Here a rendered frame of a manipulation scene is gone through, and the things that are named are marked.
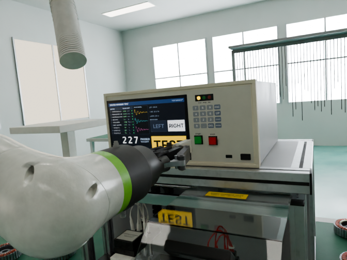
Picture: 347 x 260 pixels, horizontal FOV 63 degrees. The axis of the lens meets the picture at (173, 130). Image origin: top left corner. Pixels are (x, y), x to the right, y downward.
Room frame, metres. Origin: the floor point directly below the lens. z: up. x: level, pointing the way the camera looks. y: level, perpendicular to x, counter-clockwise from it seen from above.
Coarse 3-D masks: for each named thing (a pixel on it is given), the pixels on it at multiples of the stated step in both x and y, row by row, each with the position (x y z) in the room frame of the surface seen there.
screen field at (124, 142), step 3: (123, 138) 0.81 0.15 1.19; (126, 138) 0.81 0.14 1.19; (129, 138) 0.80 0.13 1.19; (132, 138) 0.80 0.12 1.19; (135, 138) 0.80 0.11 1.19; (138, 138) 0.79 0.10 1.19; (123, 141) 0.81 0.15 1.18; (126, 141) 0.81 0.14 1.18; (129, 141) 0.81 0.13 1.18; (132, 141) 0.80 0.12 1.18; (135, 141) 0.80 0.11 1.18; (138, 141) 0.79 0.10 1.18
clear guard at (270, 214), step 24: (192, 192) 0.65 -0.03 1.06; (240, 192) 0.63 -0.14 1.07; (264, 192) 0.62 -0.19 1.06; (168, 216) 0.53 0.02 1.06; (192, 216) 0.52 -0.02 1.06; (216, 216) 0.51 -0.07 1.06; (240, 216) 0.50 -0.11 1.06; (264, 216) 0.49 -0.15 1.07; (144, 240) 0.49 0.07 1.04; (192, 240) 0.46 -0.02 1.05; (216, 240) 0.44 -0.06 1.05; (240, 240) 0.43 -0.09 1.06; (264, 240) 0.42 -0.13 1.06
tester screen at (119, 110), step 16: (112, 112) 0.83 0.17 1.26; (128, 112) 0.80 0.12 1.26; (144, 112) 0.78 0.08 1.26; (160, 112) 0.76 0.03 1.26; (176, 112) 0.73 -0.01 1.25; (112, 128) 0.83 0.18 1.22; (128, 128) 0.80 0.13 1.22; (144, 128) 0.78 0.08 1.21; (128, 144) 0.81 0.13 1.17; (144, 144) 0.78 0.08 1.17
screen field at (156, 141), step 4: (152, 136) 0.77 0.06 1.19; (156, 136) 0.76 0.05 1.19; (160, 136) 0.76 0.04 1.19; (164, 136) 0.75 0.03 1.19; (168, 136) 0.75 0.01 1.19; (172, 136) 0.74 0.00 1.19; (176, 136) 0.74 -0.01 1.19; (180, 136) 0.73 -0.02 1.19; (184, 136) 0.73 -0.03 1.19; (152, 140) 0.77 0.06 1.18; (156, 140) 0.76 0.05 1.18; (160, 140) 0.76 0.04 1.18; (164, 140) 0.75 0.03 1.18; (168, 140) 0.75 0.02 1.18; (172, 140) 0.74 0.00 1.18; (176, 140) 0.74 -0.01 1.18; (180, 140) 0.73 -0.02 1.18; (152, 144) 0.77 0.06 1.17; (156, 144) 0.76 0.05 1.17; (160, 144) 0.76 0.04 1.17; (164, 144) 0.75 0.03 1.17; (172, 144) 0.74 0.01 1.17
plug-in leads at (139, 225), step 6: (144, 204) 0.82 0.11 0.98; (138, 210) 0.81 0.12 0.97; (138, 216) 0.80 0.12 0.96; (144, 216) 0.80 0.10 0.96; (132, 222) 0.81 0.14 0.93; (138, 222) 0.79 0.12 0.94; (144, 222) 0.79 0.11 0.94; (132, 228) 0.81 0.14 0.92; (138, 228) 0.79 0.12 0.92; (144, 228) 0.79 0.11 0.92
